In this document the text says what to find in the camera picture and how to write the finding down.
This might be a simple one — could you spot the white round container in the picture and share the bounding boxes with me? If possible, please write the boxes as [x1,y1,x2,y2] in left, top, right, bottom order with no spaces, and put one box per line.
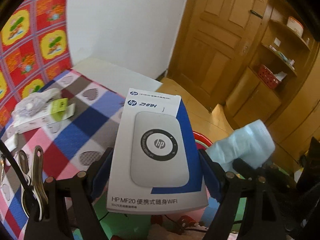
[286,16,304,37]

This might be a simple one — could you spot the white speaker product box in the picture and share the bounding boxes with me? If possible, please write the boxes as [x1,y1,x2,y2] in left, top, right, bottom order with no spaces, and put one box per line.
[106,88,208,215]

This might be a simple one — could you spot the wooden cabinet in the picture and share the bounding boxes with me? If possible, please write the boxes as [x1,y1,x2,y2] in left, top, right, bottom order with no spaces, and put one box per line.
[223,0,319,172]

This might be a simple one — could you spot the white bedside table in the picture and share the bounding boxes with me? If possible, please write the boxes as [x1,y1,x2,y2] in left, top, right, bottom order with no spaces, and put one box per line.
[73,57,162,96]

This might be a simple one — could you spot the white printed plastic bag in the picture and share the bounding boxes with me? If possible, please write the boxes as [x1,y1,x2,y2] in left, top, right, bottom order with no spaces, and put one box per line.
[11,88,61,120]

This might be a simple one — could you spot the light blue cloth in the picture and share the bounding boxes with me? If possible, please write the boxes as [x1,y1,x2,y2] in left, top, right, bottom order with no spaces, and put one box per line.
[206,120,276,172]

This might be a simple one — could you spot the checkered heart bed sheet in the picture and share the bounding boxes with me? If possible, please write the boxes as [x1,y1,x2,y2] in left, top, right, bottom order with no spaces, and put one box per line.
[17,70,125,179]

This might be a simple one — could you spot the white tissue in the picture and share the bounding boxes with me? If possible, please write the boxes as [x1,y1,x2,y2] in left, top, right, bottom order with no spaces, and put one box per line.
[4,134,18,152]

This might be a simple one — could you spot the white green cardboard box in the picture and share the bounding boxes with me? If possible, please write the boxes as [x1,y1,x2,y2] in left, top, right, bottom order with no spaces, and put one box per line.
[12,98,75,134]

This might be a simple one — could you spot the metal spring clamp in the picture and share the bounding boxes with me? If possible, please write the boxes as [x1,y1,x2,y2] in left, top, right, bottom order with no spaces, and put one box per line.
[18,145,48,222]

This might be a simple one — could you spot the red perforated basket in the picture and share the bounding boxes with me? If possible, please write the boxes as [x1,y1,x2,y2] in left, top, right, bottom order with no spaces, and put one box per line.
[258,64,281,89]

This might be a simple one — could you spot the red floral patterned headboard cloth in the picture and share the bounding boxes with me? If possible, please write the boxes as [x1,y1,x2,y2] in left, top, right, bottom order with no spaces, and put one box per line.
[1,0,72,127]

